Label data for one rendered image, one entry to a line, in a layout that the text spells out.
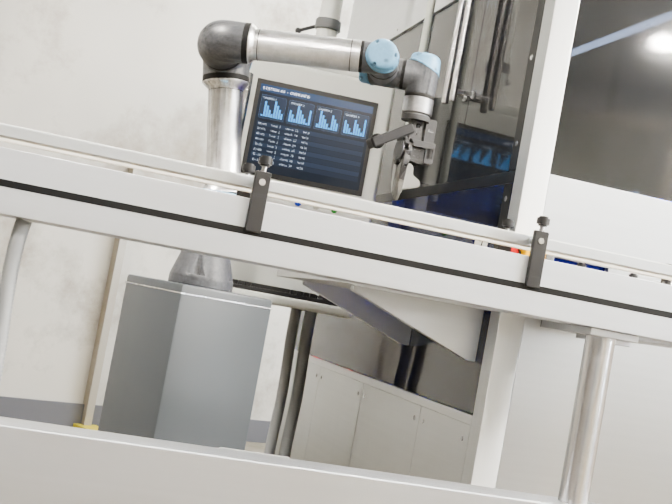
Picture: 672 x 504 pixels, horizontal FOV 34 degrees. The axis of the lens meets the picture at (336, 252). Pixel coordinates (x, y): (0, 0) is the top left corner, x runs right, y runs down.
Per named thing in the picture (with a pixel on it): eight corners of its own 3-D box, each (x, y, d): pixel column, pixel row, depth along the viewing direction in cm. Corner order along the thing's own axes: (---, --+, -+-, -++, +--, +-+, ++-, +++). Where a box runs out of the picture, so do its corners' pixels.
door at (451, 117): (403, 191, 357) (435, 15, 360) (455, 182, 312) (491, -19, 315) (401, 191, 357) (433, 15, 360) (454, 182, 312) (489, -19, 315)
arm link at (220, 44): (193, 6, 255) (402, 30, 252) (201, 19, 266) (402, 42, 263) (186, 55, 254) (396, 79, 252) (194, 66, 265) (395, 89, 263)
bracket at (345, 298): (405, 344, 322) (413, 301, 322) (408, 345, 319) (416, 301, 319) (294, 325, 313) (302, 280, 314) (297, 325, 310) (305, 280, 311)
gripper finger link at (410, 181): (417, 203, 266) (424, 166, 267) (395, 198, 265) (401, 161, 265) (413, 203, 269) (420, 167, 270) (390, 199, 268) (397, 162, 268)
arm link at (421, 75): (408, 56, 274) (441, 61, 274) (400, 99, 274) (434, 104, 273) (408, 48, 266) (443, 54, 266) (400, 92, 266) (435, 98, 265)
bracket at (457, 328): (470, 360, 273) (479, 309, 274) (475, 361, 271) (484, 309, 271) (341, 337, 265) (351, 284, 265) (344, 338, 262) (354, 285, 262)
